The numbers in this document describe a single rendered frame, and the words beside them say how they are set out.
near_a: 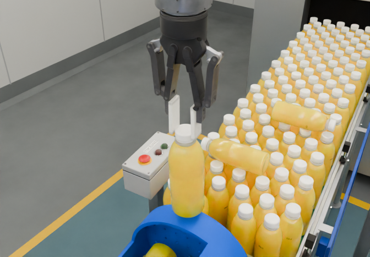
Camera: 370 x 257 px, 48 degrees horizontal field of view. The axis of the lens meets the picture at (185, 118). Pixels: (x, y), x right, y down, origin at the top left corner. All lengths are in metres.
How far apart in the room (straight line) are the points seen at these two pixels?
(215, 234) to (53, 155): 2.39
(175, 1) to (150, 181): 0.72
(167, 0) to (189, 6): 0.03
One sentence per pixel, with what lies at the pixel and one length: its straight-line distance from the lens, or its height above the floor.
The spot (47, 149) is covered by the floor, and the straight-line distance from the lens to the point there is 3.24.
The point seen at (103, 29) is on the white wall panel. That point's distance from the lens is 4.50.
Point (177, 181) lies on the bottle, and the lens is 0.80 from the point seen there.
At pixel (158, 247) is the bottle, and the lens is 0.97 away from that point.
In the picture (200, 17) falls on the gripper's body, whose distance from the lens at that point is 0.64.
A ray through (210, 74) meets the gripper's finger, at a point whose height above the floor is 1.59.
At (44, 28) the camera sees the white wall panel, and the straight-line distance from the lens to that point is 4.00.
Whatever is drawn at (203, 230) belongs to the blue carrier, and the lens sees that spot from 0.89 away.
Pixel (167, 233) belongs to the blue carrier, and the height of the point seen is 1.12.
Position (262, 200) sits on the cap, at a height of 1.10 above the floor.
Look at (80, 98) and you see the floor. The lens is 3.81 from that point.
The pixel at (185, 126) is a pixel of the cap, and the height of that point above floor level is 1.46.
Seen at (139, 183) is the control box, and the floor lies 1.05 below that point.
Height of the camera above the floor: 1.90
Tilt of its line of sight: 34 degrees down
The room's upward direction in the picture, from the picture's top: straight up
